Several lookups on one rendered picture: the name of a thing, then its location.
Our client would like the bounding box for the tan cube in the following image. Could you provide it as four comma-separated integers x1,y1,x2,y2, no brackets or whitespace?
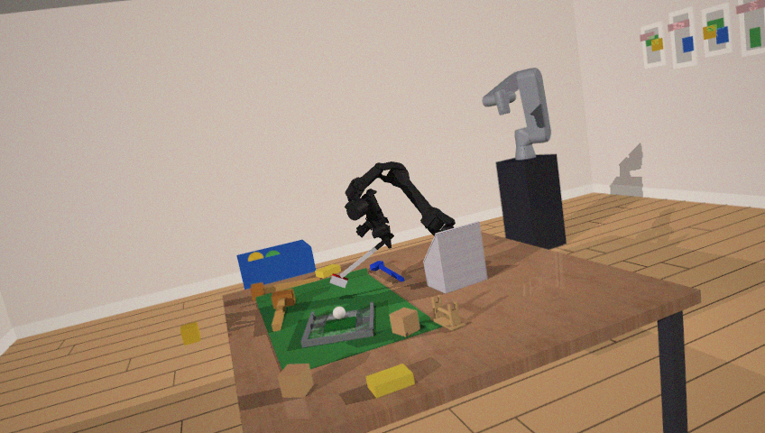
277,364,314,398
390,308,420,336

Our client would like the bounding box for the blue putter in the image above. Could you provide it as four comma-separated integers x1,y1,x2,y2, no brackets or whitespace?
370,261,404,281

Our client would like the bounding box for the green mat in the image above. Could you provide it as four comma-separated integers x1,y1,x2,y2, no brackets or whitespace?
257,274,443,370

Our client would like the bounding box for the yellow rectangular block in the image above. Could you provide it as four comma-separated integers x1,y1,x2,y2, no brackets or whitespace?
365,364,415,398
315,264,341,279

